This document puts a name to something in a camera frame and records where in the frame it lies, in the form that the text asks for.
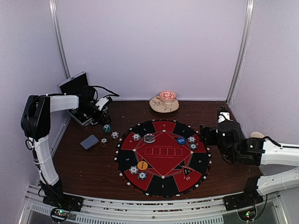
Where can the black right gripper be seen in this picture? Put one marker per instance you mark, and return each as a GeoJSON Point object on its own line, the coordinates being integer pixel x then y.
{"type": "Point", "coordinates": [203, 133]}

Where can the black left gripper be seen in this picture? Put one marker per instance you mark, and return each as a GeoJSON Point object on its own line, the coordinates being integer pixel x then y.
{"type": "Point", "coordinates": [104, 119]}

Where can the blue chip seat eight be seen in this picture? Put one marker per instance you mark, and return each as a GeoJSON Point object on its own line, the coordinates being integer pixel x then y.
{"type": "Point", "coordinates": [193, 146]}

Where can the green poker chip stack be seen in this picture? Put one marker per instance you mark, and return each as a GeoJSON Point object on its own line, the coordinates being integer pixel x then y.
{"type": "Point", "coordinates": [107, 128]}

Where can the white ten poker chip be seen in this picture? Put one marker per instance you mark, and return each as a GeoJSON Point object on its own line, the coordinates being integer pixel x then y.
{"type": "Point", "coordinates": [191, 139]}

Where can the blue small blind button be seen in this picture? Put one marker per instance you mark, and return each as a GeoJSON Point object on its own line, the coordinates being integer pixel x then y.
{"type": "Point", "coordinates": [181, 140]}

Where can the blue white poker chip stack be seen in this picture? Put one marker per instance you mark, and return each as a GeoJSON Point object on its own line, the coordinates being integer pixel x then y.
{"type": "Point", "coordinates": [114, 135]}

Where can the blue white chip seat four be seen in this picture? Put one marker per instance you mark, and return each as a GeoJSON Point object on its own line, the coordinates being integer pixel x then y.
{"type": "Point", "coordinates": [136, 137]}

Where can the blue white chip seat two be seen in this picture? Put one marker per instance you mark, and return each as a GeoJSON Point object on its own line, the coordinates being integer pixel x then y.
{"type": "Point", "coordinates": [133, 169]}

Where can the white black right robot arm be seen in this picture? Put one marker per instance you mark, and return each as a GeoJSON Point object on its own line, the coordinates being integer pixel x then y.
{"type": "Point", "coordinates": [266, 151]}

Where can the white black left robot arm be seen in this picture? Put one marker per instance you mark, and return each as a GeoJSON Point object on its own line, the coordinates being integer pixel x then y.
{"type": "Point", "coordinates": [36, 121]}

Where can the aluminium poker chip case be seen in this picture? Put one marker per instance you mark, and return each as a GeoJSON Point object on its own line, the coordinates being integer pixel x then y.
{"type": "Point", "coordinates": [70, 86]}

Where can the white printed ceramic mug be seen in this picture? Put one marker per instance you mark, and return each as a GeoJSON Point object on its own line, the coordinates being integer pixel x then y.
{"type": "Point", "coordinates": [256, 134]}

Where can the blue playing card deck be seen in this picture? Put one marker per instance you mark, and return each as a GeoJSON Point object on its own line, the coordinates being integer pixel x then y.
{"type": "Point", "coordinates": [89, 142]}

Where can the black red poker chip stack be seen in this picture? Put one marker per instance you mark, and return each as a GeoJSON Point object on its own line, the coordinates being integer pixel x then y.
{"type": "Point", "coordinates": [104, 142]}

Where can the round red black poker mat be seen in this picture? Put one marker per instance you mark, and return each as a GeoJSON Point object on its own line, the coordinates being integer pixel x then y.
{"type": "Point", "coordinates": [173, 169]}

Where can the cream floral ceramic plate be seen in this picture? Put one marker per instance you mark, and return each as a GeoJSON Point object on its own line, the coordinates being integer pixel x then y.
{"type": "Point", "coordinates": [161, 106]}

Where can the red patterned white bowl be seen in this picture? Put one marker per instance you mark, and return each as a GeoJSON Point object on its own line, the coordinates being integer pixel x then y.
{"type": "Point", "coordinates": [167, 96]}

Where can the clear dealer button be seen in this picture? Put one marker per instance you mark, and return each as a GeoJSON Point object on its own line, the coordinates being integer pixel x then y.
{"type": "Point", "coordinates": [149, 138]}

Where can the orange big blind button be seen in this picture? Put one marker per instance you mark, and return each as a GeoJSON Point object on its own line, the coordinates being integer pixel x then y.
{"type": "Point", "coordinates": [142, 165]}

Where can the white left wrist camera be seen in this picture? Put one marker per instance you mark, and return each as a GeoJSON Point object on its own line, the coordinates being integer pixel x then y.
{"type": "Point", "coordinates": [102, 102]}

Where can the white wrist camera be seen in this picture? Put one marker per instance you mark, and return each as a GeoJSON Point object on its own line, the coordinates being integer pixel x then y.
{"type": "Point", "coordinates": [102, 102]}
{"type": "Point", "coordinates": [223, 114]}

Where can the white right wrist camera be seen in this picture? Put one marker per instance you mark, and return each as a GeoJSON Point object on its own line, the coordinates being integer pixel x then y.
{"type": "Point", "coordinates": [223, 114]}

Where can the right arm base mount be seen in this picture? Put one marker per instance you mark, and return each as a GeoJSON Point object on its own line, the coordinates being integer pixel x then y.
{"type": "Point", "coordinates": [248, 197]}

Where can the left aluminium corner post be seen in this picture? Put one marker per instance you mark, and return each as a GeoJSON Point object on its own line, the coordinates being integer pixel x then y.
{"type": "Point", "coordinates": [61, 52]}

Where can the aluminium corner post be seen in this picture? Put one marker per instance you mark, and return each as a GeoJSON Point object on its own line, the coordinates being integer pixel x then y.
{"type": "Point", "coordinates": [61, 52]}
{"type": "Point", "coordinates": [247, 27]}

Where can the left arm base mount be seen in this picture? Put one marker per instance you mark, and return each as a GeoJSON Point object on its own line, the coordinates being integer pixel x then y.
{"type": "Point", "coordinates": [55, 197]}

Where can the aluminium front rail frame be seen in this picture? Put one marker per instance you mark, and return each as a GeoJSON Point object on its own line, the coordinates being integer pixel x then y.
{"type": "Point", "coordinates": [209, 210]}

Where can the right aluminium corner post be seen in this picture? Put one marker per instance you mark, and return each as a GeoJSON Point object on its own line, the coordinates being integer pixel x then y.
{"type": "Point", "coordinates": [247, 27]}

